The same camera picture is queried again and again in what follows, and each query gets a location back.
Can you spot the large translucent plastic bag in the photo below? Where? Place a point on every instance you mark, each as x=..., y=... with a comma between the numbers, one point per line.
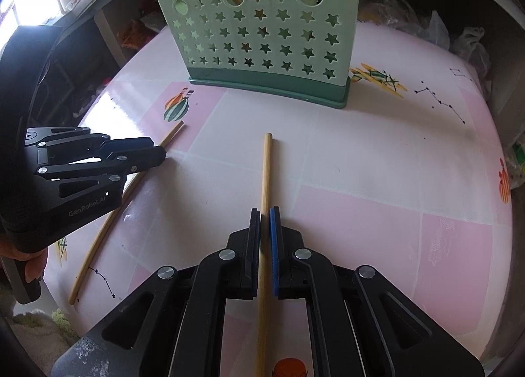
x=398, y=12

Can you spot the white plastic bag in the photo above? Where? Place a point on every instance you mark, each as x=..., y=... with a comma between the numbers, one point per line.
x=471, y=51

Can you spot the green fuzzy rug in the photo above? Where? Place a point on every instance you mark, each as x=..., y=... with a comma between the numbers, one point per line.
x=41, y=325

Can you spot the wooden chopstick pair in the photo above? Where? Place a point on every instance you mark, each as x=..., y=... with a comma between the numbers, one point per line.
x=266, y=172

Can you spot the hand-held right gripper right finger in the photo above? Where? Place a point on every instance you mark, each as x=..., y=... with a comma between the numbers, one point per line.
x=274, y=254

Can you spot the green star-cutout utensil holder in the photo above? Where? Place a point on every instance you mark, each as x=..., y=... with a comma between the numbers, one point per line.
x=262, y=69

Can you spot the orange snack packets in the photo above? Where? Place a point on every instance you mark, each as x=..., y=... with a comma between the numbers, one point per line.
x=135, y=35

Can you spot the person's left hand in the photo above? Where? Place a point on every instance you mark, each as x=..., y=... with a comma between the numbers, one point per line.
x=35, y=266

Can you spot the grey concrete counter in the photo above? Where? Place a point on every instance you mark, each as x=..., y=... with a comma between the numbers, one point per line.
x=102, y=0

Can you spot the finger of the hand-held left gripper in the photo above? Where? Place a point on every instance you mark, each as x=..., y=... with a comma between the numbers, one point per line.
x=147, y=157
x=131, y=143

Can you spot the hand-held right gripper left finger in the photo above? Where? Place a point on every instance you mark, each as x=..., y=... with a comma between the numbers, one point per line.
x=255, y=246

